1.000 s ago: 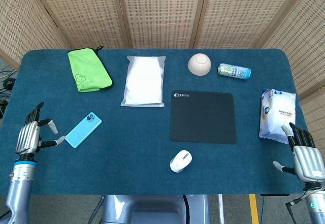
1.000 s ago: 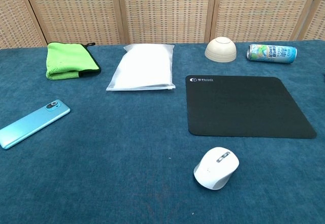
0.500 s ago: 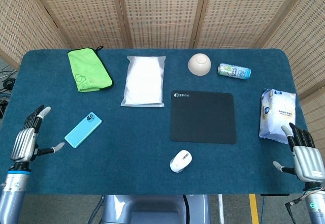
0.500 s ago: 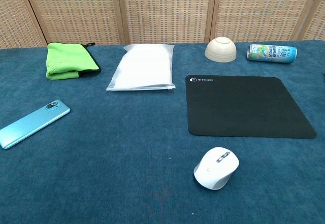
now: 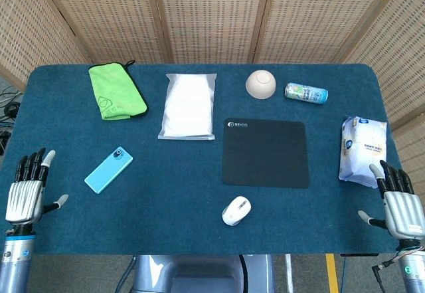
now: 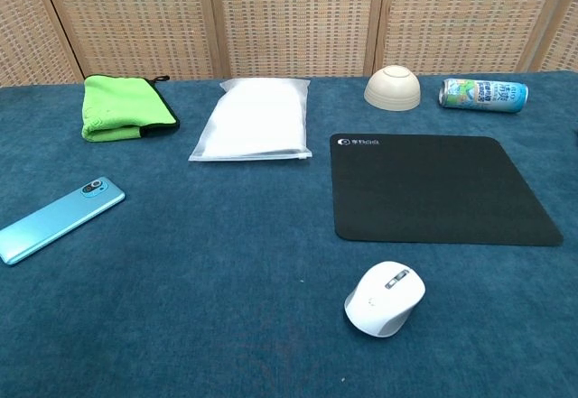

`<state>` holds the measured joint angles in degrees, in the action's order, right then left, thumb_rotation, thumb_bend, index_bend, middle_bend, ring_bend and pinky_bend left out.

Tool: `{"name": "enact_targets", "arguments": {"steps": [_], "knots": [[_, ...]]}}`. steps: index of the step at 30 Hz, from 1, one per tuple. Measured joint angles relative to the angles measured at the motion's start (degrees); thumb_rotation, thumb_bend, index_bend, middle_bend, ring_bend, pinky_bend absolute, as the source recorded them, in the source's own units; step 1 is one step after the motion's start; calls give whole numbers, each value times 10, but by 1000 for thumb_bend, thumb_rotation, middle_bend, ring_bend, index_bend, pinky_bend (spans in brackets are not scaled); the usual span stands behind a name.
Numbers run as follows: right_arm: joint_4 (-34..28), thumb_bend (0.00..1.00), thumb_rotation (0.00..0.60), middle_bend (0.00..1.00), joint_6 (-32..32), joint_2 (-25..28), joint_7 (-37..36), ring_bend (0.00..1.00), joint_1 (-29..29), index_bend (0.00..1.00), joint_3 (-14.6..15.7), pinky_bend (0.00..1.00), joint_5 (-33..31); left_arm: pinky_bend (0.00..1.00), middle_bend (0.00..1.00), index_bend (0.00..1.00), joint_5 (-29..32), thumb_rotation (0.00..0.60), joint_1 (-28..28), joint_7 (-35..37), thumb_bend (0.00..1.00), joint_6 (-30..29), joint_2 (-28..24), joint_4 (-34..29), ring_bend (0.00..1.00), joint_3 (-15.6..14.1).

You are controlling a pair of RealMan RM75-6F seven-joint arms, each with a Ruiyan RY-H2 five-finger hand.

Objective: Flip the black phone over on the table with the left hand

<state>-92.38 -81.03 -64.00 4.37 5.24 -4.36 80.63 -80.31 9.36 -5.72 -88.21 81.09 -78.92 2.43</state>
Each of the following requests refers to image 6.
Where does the blue green drink can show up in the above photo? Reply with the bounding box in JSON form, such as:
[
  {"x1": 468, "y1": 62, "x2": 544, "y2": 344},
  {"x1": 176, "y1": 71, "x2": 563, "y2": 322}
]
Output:
[{"x1": 437, "y1": 78, "x2": 529, "y2": 115}]

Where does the blue table cloth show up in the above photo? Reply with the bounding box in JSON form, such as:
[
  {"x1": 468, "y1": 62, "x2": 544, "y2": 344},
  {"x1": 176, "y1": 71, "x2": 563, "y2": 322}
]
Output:
[{"x1": 0, "y1": 69, "x2": 578, "y2": 398}]

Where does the black smartphone with blue back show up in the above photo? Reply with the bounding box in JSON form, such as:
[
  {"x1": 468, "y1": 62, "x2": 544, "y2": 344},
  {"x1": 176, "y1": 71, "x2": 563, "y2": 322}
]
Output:
[{"x1": 0, "y1": 176, "x2": 126, "y2": 267}]

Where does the black mouse pad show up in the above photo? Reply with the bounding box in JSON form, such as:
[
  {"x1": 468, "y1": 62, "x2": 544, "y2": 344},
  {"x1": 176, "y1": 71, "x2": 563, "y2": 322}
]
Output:
[{"x1": 329, "y1": 133, "x2": 564, "y2": 247}]

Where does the woven wooden screen panel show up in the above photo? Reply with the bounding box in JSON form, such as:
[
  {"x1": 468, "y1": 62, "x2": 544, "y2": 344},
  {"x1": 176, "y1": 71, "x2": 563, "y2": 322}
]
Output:
[
  {"x1": 527, "y1": 0, "x2": 578, "y2": 73},
  {"x1": 38, "y1": 0, "x2": 229, "y2": 82},
  {"x1": 0, "y1": 0, "x2": 88, "y2": 88},
  {"x1": 364, "y1": 0, "x2": 571, "y2": 77},
  {"x1": 208, "y1": 0, "x2": 387, "y2": 79}
]

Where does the beige upturned bowl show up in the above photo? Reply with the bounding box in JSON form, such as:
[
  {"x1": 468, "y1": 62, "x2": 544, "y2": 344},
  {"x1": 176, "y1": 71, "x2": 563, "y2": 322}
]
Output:
[{"x1": 363, "y1": 65, "x2": 422, "y2": 113}]

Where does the white wireless mouse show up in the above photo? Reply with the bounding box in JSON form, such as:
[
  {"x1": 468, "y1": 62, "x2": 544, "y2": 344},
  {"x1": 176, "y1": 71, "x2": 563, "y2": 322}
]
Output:
[{"x1": 344, "y1": 260, "x2": 426, "y2": 339}]

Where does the folded green microfiber towel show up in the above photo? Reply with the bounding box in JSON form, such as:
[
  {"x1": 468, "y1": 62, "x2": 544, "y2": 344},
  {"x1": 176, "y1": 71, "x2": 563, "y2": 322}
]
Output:
[{"x1": 80, "y1": 74, "x2": 182, "y2": 143}]

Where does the frosted white zip bag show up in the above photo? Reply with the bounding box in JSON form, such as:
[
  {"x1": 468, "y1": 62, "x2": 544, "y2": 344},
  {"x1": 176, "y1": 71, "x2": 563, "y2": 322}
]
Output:
[{"x1": 188, "y1": 77, "x2": 313, "y2": 163}]

